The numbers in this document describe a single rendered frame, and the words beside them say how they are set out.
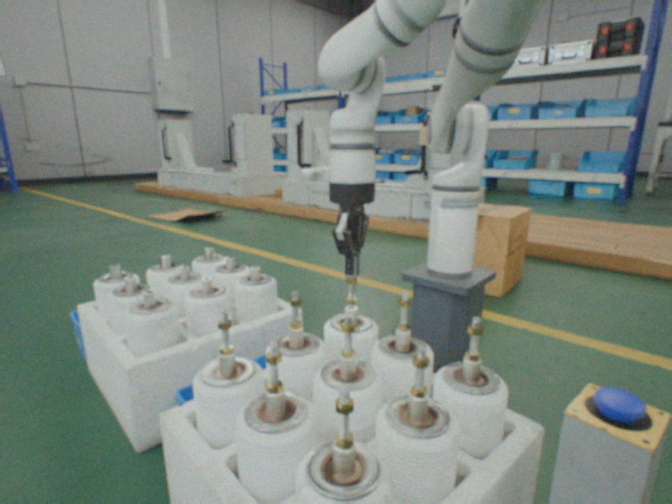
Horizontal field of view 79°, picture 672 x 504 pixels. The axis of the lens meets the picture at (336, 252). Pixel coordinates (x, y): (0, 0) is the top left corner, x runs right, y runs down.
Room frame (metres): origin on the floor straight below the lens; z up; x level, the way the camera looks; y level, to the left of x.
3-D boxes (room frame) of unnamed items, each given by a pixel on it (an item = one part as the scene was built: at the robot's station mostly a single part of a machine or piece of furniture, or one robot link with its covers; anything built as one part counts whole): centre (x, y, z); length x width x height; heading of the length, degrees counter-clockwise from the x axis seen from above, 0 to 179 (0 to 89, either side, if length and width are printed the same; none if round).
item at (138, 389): (0.91, 0.35, 0.09); 0.39 x 0.39 x 0.18; 42
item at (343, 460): (0.33, -0.01, 0.26); 0.02 x 0.02 x 0.03
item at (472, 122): (0.81, -0.24, 0.54); 0.09 x 0.09 x 0.17; 88
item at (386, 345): (0.58, -0.10, 0.25); 0.08 x 0.08 x 0.01
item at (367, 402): (0.50, -0.02, 0.16); 0.10 x 0.10 x 0.18
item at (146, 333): (0.74, 0.36, 0.16); 0.10 x 0.10 x 0.18
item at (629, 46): (4.34, -2.74, 1.41); 0.42 x 0.35 x 0.17; 140
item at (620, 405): (0.33, -0.27, 0.32); 0.04 x 0.04 x 0.02
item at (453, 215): (0.81, -0.24, 0.39); 0.09 x 0.09 x 0.17; 49
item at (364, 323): (0.66, -0.03, 0.25); 0.08 x 0.08 x 0.01
